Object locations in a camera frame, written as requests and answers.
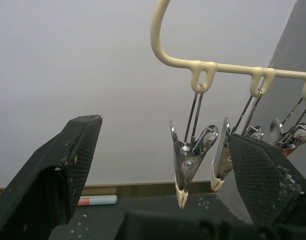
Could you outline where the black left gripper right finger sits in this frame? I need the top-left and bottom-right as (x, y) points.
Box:
(228, 132), (306, 240)

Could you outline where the metal clip with cream tips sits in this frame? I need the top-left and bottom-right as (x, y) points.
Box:
(210, 87), (264, 193)
(169, 83), (219, 210)
(269, 95), (306, 158)

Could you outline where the cream clip hanger frame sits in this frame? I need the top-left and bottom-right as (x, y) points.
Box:
(150, 0), (306, 102)

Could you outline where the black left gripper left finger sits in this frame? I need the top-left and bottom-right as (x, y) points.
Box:
(0, 114), (104, 240)

